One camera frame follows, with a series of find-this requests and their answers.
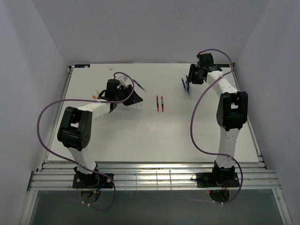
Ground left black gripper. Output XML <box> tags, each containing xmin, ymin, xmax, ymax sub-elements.
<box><xmin>115</xmin><ymin>84</ymin><xmax>143</xmax><ymax>106</ymax></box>

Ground dark blue pen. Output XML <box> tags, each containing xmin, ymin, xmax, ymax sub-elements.
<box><xmin>186</xmin><ymin>75</ymin><xmax>190</xmax><ymax>95</ymax></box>

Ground orange red pen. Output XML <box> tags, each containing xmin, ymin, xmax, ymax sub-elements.
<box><xmin>161</xmin><ymin>96</ymin><xmax>164</xmax><ymax>113</ymax></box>

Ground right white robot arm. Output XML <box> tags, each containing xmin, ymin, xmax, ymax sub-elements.
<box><xmin>186</xmin><ymin>51</ymin><xmax>248</xmax><ymax>186</ymax></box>

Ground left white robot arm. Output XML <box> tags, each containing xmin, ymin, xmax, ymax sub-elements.
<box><xmin>57</xmin><ymin>79</ymin><xmax>143</xmax><ymax>188</ymax></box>

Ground green pen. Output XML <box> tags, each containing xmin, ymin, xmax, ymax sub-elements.
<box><xmin>133</xmin><ymin>79</ymin><xmax>147</xmax><ymax>93</ymax></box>

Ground right blue label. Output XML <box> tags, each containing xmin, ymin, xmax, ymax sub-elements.
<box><xmin>214</xmin><ymin>64</ymin><xmax>230</xmax><ymax>68</ymax></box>

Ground blue label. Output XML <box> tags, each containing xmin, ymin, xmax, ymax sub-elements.
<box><xmin>74</xmin><ymin>64</ymin><xmax>90</xmax><ymax>68</ymax></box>
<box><xmin>214</xmin><ymin>64</ymin><xmax>230</xmax><ymax>68</ymax></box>

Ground left blue label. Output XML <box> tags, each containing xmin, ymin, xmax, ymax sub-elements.
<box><xmin>74</xmin><ymin>64</ymin><xmax>90</xmax><ymax>68</ymax></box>

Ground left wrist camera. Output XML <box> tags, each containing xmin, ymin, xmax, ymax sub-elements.
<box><xmin>116</xmin><ymin>75</ymin><xmax>128</xmax><ymax>87</ymax></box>

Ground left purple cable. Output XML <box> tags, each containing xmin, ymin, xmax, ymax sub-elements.
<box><xmin>37</xmin><ymin>71</ymin><xmax>135</xmax><ymax>211</ymax></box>

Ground purple cable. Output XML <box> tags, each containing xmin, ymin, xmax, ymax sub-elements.
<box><xmin>37</xmin><ymin>71</ymin><xmax>135</xmax><ymax>211</ymax></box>
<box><xmin>189</xmin><ymin>48</ymin><xmax>243</xmax><ymax>205</ymax></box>

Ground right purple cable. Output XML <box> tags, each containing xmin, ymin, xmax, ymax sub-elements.
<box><xmin>189</xmin><ymin>48</ymin><xmax>243</xmax><ymax>205</ymax></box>

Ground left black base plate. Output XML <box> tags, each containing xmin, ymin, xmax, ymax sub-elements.
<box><xmin>72</xmin><ymin>173</ymin><xmax>113</xmax><ymax>189</ymax></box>

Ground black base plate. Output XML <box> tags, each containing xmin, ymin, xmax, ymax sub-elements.
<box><xmin>72</xmin><ymin>173</ymin><xmax>113</xmax><ymax>189</ymax></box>
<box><xmin>191</xmin><ymin>172</ymin><xmax>240</xmax><ymax>188</ymax></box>

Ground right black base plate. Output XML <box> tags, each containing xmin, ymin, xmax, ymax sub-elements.
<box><xmin>191</xmin><ymin>172</ymin><xmax>240</xmax><ymax>188</ymax></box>

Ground aluminium frame rails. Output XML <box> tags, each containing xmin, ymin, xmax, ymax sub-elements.
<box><xmin>28</xmin><ymin>162</ymin><xmax>281</xmax><ymax>191</ymax></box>

